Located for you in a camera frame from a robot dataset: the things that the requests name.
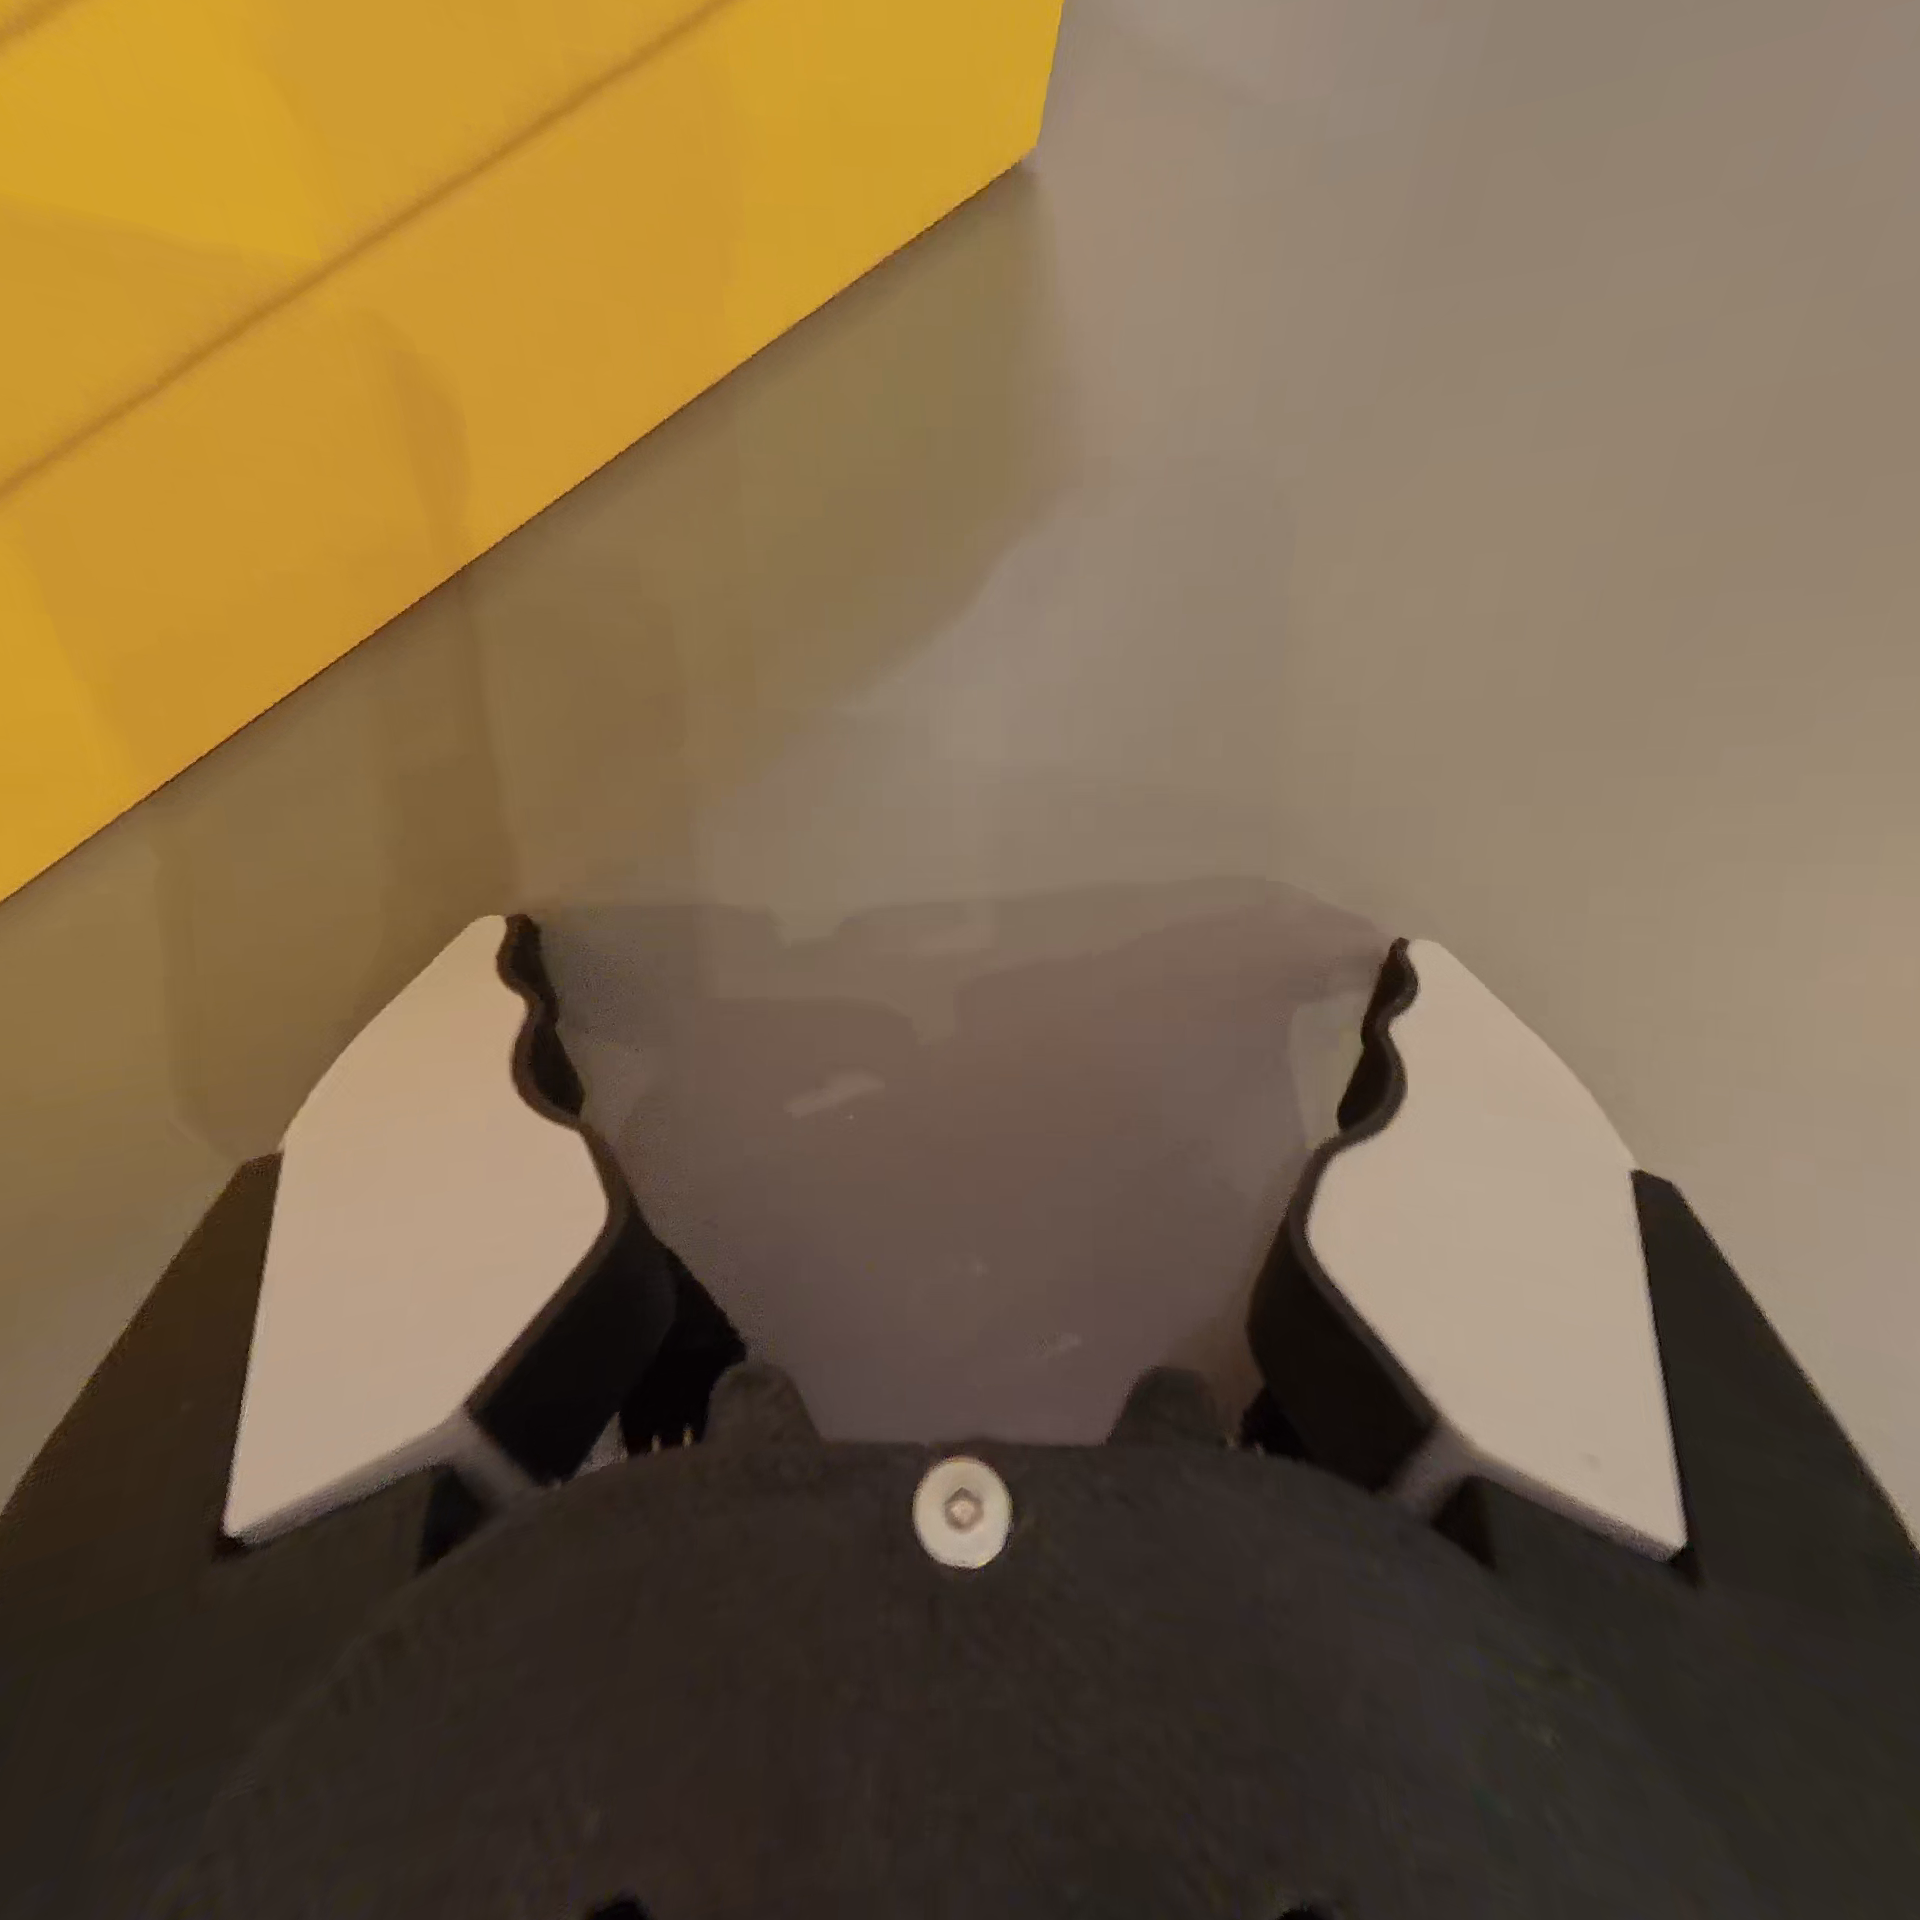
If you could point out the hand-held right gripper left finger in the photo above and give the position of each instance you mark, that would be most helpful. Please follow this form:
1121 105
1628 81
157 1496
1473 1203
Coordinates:
405 1275

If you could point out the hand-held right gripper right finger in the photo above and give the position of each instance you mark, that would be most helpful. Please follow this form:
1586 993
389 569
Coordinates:
1501 1275

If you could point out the yellow plastic box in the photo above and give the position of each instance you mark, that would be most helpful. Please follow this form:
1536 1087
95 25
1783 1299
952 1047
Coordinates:
452 299

